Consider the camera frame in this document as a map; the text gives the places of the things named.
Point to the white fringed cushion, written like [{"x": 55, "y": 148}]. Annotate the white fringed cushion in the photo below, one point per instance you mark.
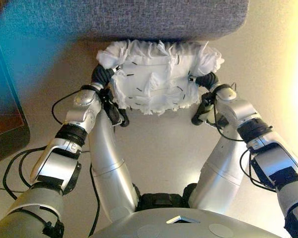
[{"x": 159, "y": 77}]

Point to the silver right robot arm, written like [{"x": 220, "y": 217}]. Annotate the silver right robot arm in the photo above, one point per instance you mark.
[{"x": 270, "y": 158}]

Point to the silver robot leg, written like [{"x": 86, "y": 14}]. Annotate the silver robot leg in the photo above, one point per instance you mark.
[
  {"x": 109, "y": 158},
  {"x": 221, "y": 168}
]

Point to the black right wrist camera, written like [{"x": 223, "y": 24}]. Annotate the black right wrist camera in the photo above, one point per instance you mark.
[{"x": 203, "y": 109}]

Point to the silver left robot leg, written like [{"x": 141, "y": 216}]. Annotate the silver left robot leg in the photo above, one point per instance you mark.
[{"x": 109, "y": 158}]

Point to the right robot hand dark palm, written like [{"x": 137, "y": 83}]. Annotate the right robot hand dark palm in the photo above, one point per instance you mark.
[{"x": 209, "y": 80}]

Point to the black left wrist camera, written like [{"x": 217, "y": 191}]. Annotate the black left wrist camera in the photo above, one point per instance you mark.
[{"x": 114, "y": 114}]

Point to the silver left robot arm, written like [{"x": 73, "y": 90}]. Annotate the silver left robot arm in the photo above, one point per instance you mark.
[{"x": 54, "y": 163}]

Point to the grey fabric armchair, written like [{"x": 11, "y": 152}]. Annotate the grey fabric armchair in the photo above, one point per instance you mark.
[{"x": 139, "y": 17}]

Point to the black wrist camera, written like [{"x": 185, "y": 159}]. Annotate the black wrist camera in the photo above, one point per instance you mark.
[
  {"x": 203, "y": 109},
  {"x": 114, "y": 114}
]

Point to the grey robot torso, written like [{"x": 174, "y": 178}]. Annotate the grey robot torso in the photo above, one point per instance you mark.
[{"x": 151, "y": 223}]

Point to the silver right robot leg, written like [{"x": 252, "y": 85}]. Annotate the silver right robot leg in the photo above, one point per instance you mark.
[{"x": 221, "y": 168}]

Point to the dark brown wooden cabinet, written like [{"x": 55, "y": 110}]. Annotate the dark brown wooden cabinet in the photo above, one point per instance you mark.
[{"x": 5, "y": 119}]

